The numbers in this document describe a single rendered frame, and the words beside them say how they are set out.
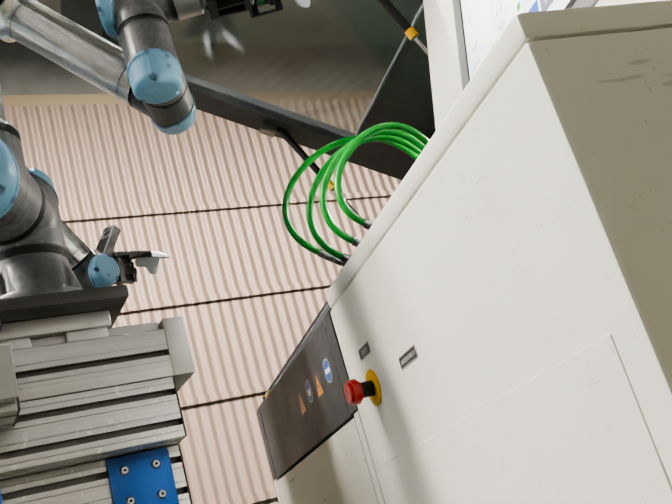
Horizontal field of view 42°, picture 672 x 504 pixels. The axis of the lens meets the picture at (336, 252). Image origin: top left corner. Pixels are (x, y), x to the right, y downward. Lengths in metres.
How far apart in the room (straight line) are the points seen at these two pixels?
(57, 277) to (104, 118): 2.98
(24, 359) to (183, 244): 2.80
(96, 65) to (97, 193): 2.62
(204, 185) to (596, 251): 3.58
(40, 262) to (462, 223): 0.68
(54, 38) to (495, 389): 0.94
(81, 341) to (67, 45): 0.49
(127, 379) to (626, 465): 0.76
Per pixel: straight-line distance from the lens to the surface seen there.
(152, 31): 1.32
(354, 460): 1.39
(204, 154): 4.30
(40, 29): 1.53
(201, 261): 4.03
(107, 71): 1.46
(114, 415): 1.27
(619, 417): 0.74
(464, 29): 1.48
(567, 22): 0.80
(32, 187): 1.32
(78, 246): 2.04
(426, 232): 0.98
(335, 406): 1.42
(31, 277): 1.32
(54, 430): 1.26
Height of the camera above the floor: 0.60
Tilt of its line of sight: 19 degrees up
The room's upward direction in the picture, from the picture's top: 17 degrees counter-clockwise
